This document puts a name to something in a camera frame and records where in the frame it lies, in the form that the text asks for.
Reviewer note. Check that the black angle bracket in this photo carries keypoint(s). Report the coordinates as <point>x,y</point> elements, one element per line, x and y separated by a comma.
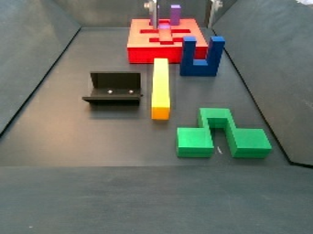
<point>113,86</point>

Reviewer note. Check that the yellow long bar block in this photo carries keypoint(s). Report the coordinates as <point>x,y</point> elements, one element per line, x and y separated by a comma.
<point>160,90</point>

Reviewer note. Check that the blue U-shaped block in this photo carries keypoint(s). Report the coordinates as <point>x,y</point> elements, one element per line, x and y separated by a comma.
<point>200,67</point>

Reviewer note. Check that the green zigzag block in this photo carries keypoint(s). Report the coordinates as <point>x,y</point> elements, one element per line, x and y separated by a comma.
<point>247,143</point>

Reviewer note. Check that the purple U-shaped block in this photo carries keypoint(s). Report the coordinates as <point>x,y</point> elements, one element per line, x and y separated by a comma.
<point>174,15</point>

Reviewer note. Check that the silver red gripper finger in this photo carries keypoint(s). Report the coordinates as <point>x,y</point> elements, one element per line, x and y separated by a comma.
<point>215,5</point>
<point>152,6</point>

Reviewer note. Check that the red slotted board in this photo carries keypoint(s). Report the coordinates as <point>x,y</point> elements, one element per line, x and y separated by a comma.
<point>149,43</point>

